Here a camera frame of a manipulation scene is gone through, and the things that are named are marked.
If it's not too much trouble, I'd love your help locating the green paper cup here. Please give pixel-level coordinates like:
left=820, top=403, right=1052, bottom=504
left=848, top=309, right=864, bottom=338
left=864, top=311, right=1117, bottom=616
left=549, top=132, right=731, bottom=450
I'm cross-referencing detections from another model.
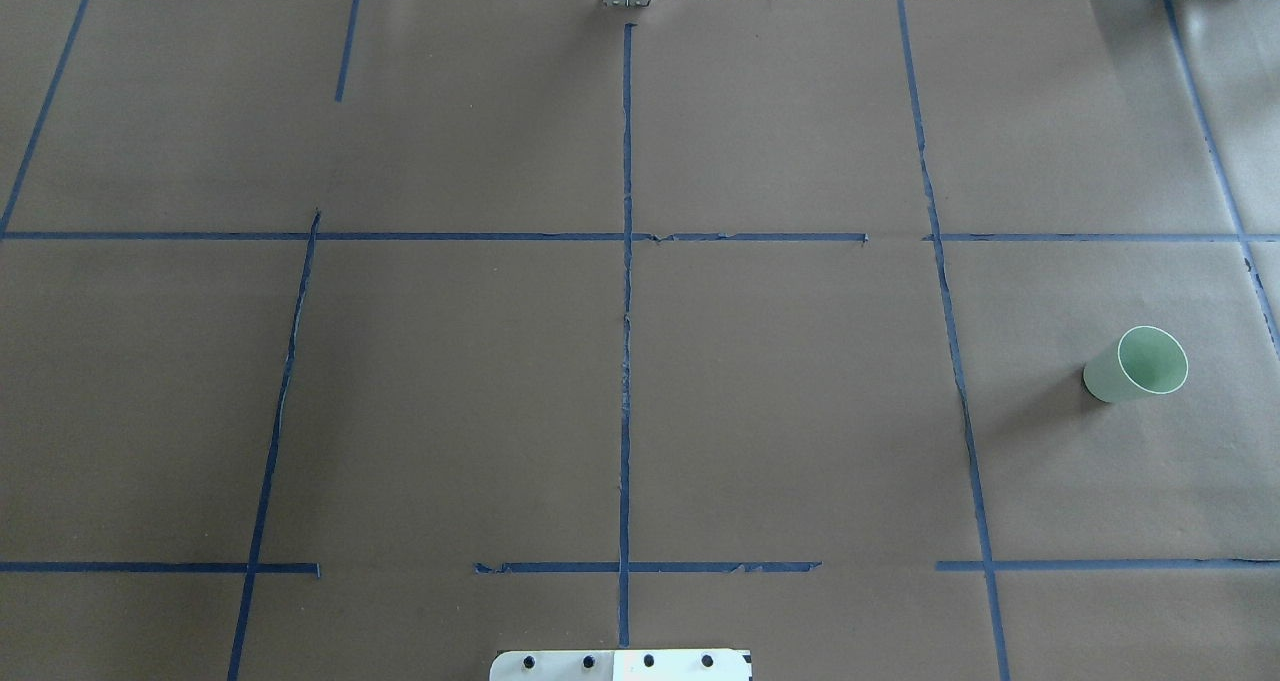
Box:
left=1082, top=326, right=1189, bottom=405

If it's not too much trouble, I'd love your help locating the brown paper table cover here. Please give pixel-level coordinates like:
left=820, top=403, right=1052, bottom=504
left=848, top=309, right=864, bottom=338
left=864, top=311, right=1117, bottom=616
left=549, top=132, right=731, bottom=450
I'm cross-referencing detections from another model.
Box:
left=3, top=0, right=1277, bottom=680

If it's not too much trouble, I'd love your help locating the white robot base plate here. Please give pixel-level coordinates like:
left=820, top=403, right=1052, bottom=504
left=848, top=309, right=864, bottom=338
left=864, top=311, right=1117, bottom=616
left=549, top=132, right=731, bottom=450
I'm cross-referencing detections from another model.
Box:
left=489, top=648, right=754, bottom=680

